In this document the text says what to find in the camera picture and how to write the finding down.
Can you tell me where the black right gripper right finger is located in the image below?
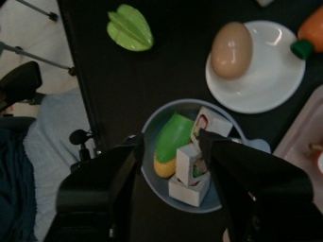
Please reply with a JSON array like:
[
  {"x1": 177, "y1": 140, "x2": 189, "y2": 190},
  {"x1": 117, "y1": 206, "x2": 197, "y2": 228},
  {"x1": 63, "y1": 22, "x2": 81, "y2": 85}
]
[{"x1": 196, "y1": 129, "x2": 323, "y2": 242}]

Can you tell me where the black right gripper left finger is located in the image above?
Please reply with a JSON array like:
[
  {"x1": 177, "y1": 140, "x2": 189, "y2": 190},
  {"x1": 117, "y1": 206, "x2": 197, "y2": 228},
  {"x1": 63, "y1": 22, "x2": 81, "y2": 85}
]
[{"x1": 43, "y1": 132, "x2": 147, "y2": 242}]

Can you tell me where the white toy sushi piece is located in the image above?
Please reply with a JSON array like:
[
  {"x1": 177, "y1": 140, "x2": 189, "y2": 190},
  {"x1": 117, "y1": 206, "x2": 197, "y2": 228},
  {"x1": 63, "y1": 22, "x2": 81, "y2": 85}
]
[
  {"x1": 191, "y1": 106, "x2": 233, "y2": 141},
  {"x1": 173, "y1": 143, "x2": 212, "y2": 187},
  {"x1": 168, "y1": 174, "x2": 211, "y2": 208}
]

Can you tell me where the light blue plastic bowl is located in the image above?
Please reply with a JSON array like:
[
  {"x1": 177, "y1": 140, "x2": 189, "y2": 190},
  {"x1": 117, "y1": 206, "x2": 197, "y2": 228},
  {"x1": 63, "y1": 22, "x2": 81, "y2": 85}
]
[{"x1": 140, "y1": 98, "x2": 272, "y2": 215}]

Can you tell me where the black clamp knob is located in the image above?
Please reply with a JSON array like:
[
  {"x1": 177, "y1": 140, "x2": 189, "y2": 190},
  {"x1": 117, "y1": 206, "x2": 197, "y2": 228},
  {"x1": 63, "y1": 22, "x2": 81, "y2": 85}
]
[{"x1": 68, "y1": 129, "x2": 97, "y2": 163}]

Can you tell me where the pink plastic tray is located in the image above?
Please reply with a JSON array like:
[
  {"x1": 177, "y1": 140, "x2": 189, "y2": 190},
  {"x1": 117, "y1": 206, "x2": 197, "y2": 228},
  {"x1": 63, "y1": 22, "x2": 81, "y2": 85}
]
[{"x1": 271, "y1": 84, "x2": 323, "y2": 216}]

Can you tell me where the light blue grey cloth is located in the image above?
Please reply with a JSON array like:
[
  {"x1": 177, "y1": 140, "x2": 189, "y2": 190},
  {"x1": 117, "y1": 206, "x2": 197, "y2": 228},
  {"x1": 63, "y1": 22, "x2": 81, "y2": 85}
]
[{"x1": 23, "y1": 88, "x2": 99, "y2": 242}]

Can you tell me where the white round plate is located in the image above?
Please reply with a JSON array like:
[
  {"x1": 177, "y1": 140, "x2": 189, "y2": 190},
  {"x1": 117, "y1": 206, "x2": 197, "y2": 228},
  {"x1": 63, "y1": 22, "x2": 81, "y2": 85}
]
[{"x1": 204, "y1": 20, "x2": 307, "y2": 115}]

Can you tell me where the black office chair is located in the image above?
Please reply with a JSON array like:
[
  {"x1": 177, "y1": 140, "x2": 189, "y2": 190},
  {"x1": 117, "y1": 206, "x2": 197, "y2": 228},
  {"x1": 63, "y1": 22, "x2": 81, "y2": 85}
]
[{"x1": 0, "y1": 60, "x2": 43, "y2": 112}]

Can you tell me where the metal tripod leg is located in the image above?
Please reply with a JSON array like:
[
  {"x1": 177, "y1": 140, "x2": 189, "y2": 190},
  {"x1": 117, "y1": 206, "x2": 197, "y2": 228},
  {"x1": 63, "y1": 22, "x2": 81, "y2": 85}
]
[
  {"x1": 16, "y1": 0, "x2": 59, "y2": 23},
  {"x1": 0, "y1": 41, "x2": 80, "y2": 77}
]

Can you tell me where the beige toy egg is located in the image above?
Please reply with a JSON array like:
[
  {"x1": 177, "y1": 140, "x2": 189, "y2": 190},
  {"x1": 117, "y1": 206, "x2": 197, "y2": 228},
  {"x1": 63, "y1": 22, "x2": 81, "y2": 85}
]
[{"x1": 209, "y1": 21, "x2": 255, "y2": 79}]

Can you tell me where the green star fruit toy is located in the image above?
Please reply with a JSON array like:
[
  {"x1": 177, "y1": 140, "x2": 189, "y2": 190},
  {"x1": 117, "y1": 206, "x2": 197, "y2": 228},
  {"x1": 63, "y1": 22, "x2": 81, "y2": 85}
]
[{"x1": 105, "y1": 3, "x2": 155, "y2": 52}]

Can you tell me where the orange toy carrot green top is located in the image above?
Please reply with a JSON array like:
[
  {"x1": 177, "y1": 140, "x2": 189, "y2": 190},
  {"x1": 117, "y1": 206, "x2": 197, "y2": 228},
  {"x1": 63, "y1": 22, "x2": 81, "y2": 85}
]
[{"x1": 288, "y1": 6, "x2": 323, "y2": 61}]

